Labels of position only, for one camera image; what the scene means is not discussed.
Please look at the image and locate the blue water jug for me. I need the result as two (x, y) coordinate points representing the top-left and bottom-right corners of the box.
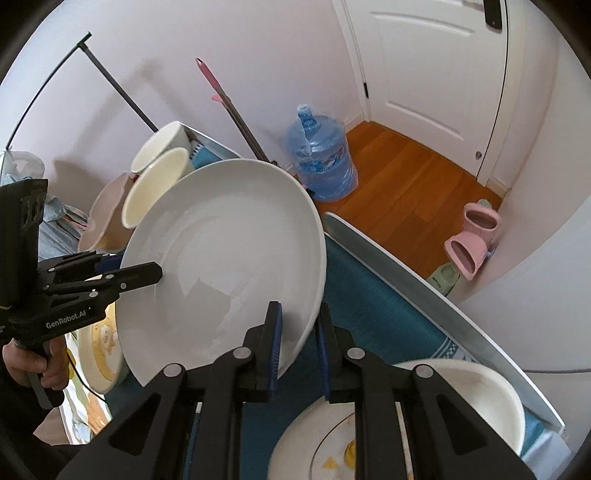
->
(284, 104), (358, 202)

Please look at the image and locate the pink-handled mop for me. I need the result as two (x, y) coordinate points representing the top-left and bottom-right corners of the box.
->
(195, 57), (277, 165)

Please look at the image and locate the pink slipper upper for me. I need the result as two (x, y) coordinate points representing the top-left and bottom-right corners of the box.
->
(463, 203), (501, 246)

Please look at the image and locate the white door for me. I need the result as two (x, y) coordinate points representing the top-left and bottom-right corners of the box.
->
(334, 1), (524, 185)

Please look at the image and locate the beige square handled bowl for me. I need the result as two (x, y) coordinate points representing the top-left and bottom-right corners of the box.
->
(77, 172), (133, 253)

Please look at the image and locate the cream bowl nearer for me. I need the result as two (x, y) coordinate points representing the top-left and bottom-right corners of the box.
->
(121, 147), (192, 229)

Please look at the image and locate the green slipper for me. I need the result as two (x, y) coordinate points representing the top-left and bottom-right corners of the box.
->
(427, 262), (460, 296)

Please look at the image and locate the black clothes rack pole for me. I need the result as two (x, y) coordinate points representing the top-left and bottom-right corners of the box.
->
(5, 31), (158, 151)

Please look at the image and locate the white bowl at table edge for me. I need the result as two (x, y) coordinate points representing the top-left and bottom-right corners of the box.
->
(396, 359), (526, 456)

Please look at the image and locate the person's left hand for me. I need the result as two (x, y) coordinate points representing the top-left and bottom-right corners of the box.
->
(2, 336), (69, 390)

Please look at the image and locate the large plain white plate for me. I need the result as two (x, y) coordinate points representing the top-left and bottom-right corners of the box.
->
(116, 159), (327, 384)

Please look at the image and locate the white plate with duck drawing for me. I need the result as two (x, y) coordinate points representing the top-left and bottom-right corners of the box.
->
(77, 304), (129, 394)

